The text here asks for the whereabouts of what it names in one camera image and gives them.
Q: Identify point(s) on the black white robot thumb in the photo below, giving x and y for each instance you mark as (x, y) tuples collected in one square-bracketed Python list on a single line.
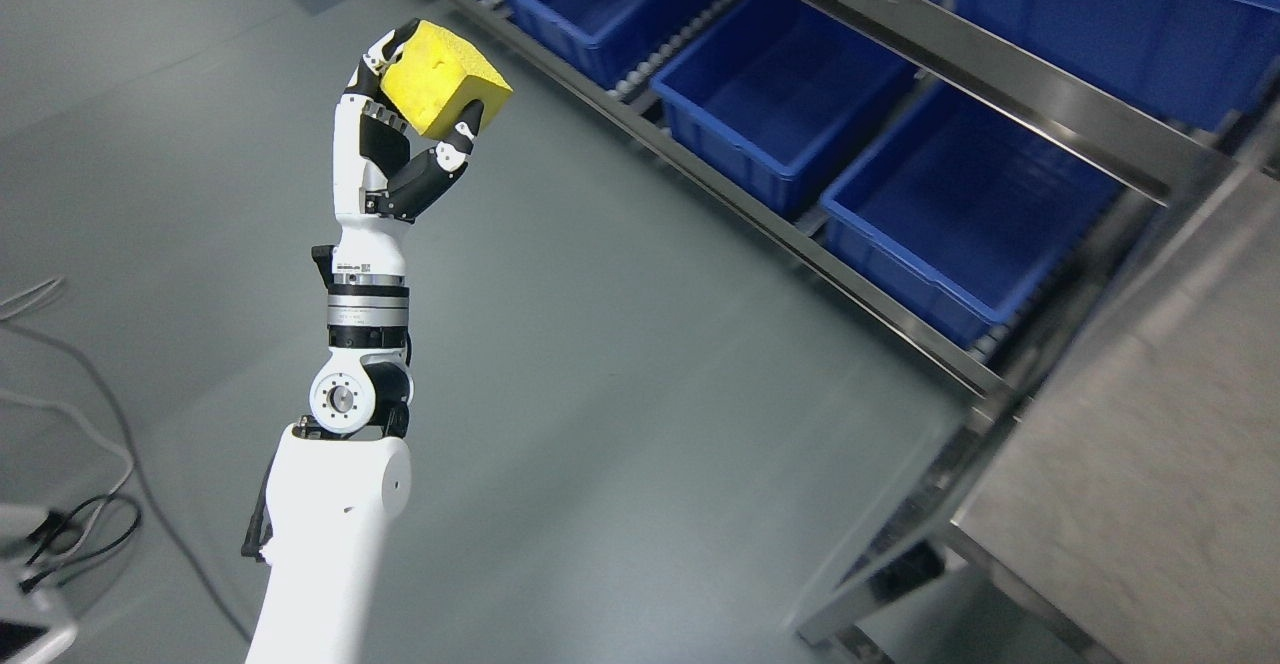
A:
[(415, 182)]

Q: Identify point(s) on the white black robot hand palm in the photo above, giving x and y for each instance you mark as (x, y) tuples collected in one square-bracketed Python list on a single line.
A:
[(369, 145)]

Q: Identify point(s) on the black robot fingers cluster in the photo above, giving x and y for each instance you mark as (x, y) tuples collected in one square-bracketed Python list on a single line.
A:
[(365, 87)]

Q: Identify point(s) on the yellow foam block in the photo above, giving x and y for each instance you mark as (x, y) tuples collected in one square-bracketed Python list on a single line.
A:
[(437, 75)]

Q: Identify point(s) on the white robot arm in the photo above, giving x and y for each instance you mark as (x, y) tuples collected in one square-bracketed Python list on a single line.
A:
[(340, 475)]

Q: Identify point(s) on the blue bin lower middle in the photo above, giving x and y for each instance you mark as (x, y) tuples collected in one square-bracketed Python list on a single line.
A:
[(960, 214)]

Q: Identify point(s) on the metal shelf rack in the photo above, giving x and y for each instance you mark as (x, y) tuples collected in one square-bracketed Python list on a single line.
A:
[(1157, 167)]

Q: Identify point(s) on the blue bin lower left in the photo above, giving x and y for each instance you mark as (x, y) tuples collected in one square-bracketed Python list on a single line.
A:
[(779, 97)]

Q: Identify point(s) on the stainless steel table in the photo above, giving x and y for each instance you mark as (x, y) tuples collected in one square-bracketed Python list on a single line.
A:
[(1131, 505)]

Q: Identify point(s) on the blue bin upper right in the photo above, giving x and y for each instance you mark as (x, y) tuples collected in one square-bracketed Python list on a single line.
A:
[(1192, 61)]

